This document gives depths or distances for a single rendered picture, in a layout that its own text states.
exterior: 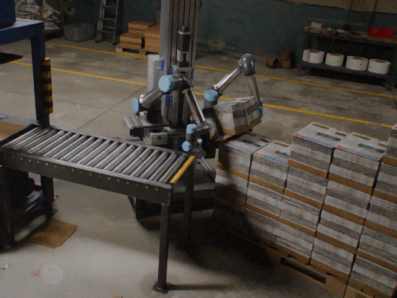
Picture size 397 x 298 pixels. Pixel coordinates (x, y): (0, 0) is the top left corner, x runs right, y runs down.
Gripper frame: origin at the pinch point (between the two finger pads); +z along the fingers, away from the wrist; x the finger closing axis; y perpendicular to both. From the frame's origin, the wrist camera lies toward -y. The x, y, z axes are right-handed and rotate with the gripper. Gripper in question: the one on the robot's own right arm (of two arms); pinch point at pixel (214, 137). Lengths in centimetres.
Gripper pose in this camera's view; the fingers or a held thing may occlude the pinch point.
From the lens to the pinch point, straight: 353.1
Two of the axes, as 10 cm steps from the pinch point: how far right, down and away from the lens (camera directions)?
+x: -7.7, 0.3, 6.4
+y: -2.1, -9.6, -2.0
